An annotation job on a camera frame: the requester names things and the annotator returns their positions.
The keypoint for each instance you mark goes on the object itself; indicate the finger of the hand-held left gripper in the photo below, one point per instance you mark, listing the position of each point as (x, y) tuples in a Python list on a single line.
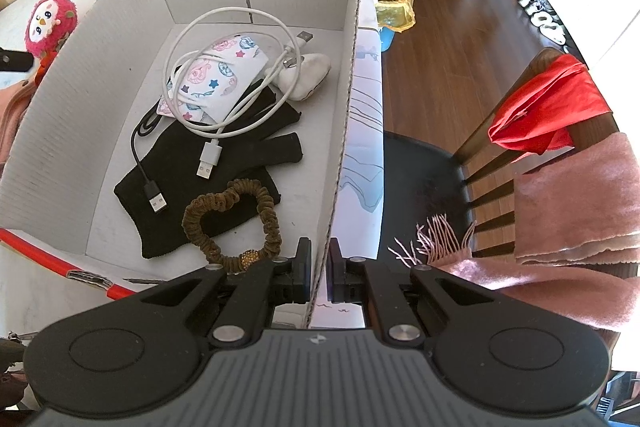
[(15, 60)]

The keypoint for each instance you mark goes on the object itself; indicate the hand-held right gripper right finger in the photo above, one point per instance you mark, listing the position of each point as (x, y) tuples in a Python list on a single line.
[(336, 279)]

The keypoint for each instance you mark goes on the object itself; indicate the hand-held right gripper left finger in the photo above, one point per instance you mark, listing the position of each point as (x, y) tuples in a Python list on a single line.
[(302, 277)]

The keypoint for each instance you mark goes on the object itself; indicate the white cardboard box red rim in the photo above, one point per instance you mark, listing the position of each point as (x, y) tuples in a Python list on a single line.
[(75, 82)]

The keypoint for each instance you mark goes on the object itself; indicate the brown scrunchie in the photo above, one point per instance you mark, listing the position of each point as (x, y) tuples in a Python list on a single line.
[(192, 217)]

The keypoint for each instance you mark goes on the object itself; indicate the white pebble-shaped object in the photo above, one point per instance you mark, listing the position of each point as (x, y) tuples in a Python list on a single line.
[(307, 79)]

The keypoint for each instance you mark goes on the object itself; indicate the patterned face mask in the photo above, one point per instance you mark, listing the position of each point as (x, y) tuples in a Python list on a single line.
[(235, 67)]

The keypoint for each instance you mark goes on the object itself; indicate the pink round plush toy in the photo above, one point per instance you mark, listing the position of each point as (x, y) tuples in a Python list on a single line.
[(47, 19)]

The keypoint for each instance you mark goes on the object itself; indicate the dark wooden chair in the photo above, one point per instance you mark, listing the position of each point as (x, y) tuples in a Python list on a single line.
[(425, 182)]

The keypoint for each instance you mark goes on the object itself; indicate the white sheet with line drawing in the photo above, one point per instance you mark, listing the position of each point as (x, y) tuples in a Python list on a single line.
[(362, 132)]

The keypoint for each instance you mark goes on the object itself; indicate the black knit glove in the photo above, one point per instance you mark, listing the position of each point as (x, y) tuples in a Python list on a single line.
[(175, 172)]

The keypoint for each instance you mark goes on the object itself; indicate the pink fringed scarf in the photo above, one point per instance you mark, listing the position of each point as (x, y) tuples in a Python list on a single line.
[(570, 207)]

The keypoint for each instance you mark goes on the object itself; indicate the blue trash bin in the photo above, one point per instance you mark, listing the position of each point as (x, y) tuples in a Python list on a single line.
[(387, 39)]

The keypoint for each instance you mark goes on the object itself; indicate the red cloth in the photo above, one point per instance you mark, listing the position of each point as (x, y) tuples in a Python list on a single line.
[(545, 107)]

